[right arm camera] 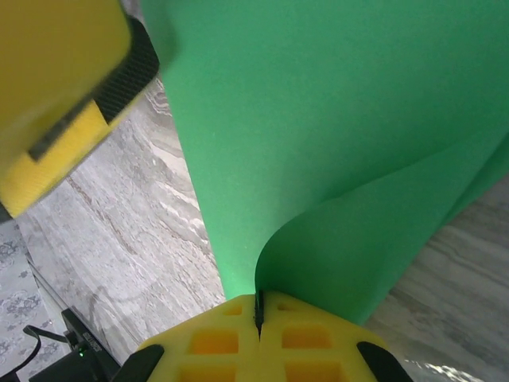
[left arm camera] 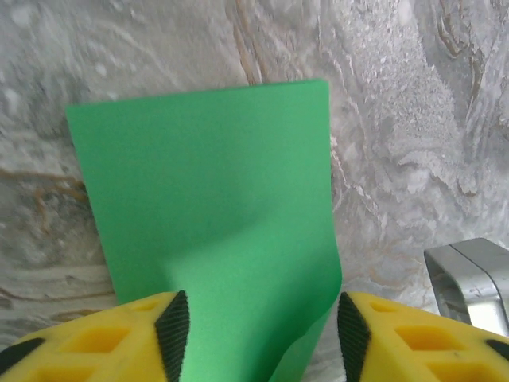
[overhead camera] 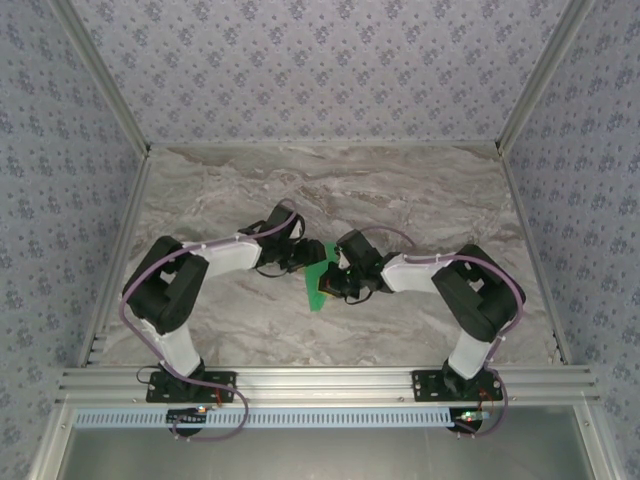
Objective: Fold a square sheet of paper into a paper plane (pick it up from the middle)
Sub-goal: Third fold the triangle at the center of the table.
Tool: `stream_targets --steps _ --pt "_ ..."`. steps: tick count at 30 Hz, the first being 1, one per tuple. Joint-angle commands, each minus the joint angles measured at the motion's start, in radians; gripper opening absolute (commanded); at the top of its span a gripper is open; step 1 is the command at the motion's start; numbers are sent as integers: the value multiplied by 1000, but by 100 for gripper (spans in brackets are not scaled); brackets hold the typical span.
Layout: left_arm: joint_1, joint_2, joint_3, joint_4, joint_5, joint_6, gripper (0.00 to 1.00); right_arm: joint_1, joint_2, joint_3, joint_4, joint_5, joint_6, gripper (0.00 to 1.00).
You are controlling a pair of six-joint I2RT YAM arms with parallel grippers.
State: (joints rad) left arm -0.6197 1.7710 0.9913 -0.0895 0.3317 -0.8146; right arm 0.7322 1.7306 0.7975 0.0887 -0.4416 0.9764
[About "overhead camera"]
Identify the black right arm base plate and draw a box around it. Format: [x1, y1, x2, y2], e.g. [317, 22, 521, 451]
[409, 368, 504, 404]

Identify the aluminium lower frame bar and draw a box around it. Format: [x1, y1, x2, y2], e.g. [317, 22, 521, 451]
[28, 403, 76, 480]
[574, 403, 622, 480]

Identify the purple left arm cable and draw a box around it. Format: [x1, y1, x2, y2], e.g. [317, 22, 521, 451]
[118, 198, 250, 444]

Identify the aluminium table side rail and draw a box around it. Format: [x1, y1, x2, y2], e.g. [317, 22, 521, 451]
[77, 148, 154, 369]
[494, 142, 574, 366]

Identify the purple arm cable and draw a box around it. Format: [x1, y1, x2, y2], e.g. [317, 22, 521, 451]
[357, 225, 527, 440]
[118, 198, 250, 444]

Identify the slotted light blue cable duct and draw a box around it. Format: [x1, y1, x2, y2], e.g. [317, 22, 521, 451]
[73, 407, 484, 430]

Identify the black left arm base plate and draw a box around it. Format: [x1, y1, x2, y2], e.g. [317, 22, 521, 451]
[145, 370, 238, 404]

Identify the aluminium mounting rail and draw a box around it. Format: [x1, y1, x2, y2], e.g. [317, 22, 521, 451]
[55, 365, 601, 405]

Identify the green paper sheet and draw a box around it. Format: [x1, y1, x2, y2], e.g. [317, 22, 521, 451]
[304, 241, 341, 312]

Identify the grey metal sheet panel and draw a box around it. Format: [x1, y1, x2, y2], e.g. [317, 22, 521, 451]
[54, 405, 601, 480]

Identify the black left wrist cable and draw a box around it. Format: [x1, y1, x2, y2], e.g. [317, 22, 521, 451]
[252, 264, 297, 279]

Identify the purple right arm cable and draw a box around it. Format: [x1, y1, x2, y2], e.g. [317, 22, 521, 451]
[357, 225, 527, 440]

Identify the aluminium frame post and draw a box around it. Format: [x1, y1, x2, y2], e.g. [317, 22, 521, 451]
[493, 0, 597, 154]
[47, 0, 153, 157]

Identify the small black electronics board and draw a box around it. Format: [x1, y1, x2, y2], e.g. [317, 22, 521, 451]
[452, 408, 494, 424]
[167, 407, 208, 427]

